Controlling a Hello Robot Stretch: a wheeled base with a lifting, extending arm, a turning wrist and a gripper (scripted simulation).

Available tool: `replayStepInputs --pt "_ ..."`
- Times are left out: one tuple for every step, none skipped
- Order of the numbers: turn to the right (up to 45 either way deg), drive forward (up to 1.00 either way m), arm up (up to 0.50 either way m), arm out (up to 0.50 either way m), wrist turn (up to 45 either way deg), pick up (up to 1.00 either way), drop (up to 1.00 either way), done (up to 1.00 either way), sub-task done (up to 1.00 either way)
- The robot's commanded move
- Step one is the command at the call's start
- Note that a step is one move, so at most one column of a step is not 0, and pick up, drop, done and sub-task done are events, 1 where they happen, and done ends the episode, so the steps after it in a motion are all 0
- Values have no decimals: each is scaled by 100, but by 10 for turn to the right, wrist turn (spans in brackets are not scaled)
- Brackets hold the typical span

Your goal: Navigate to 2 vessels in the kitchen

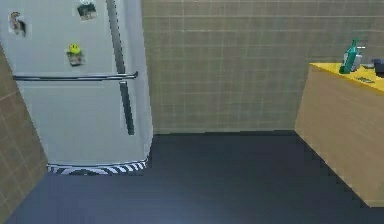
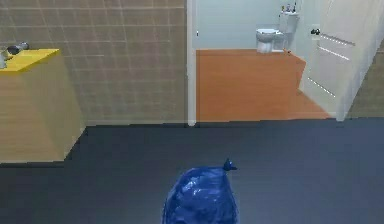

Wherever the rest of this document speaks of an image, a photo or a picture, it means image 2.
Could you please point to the blue tied garbage bag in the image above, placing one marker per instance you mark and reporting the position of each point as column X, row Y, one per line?
column 201, row 200

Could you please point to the white toilet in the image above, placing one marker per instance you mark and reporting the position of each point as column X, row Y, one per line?
column 270, row 35

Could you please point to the white room door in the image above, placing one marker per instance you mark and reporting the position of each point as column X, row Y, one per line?
column 336, row 60

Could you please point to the yellow topped wooden cabinet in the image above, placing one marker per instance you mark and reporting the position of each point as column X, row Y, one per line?
column 33, row 113

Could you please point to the grey metal faucet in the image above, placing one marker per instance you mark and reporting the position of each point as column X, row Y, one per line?
column 13, row 50

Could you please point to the white door frame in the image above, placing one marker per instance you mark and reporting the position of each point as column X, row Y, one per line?
column 191, row 63

